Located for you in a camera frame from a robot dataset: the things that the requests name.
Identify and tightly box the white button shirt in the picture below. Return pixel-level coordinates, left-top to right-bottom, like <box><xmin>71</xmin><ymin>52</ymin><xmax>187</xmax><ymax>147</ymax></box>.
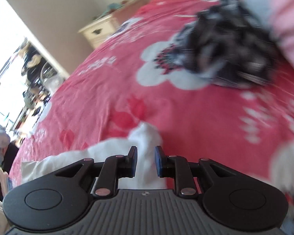
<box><xmin>21</xmin><ymin>122</ymin><xmax>168</xmax><ymax>190</ymax></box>

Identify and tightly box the red floral bed blanket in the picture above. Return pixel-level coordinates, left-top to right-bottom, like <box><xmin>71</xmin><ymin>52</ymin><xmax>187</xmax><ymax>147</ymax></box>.
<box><xmin>10</xmin><ymin>0</ymin><xmax>294</xmax><ymax>221</ymax></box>

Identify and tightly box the seated person grey jacket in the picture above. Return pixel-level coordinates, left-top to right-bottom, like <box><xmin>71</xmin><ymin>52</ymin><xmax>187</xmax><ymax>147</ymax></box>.
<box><xmin>0</xmin><ymin>125</ymin><xmax>19</xmax><ymax>173</ymax></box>

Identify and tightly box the black wheelchair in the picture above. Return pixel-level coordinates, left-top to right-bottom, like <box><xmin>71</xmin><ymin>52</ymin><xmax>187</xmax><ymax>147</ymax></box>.
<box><xmin>18</xmin><ymin>41</ymin><xmax>63</xmax><ymax>96</ymax></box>

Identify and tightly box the plaid checkered shirt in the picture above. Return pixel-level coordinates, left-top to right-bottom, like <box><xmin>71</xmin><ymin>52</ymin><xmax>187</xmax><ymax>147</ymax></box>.
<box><xmin>167</xmin><ymin>0</ymin><xmax>278</xmax><ymax>88</ymax></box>

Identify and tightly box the cream bedside nightstand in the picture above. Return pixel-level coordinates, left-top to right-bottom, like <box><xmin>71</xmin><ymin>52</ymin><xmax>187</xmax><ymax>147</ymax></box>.
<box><xmin>77</xmin><ymin>0</ymin><xmax>150</xmax><ymax>50</ymax></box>

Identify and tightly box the blue cloth on nightstand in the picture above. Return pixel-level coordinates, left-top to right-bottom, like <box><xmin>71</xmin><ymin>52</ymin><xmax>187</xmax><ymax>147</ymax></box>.
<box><xmin>106</xmin><ymin>3</ymin><xmax>123</xmax><ymax>13</ymax></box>

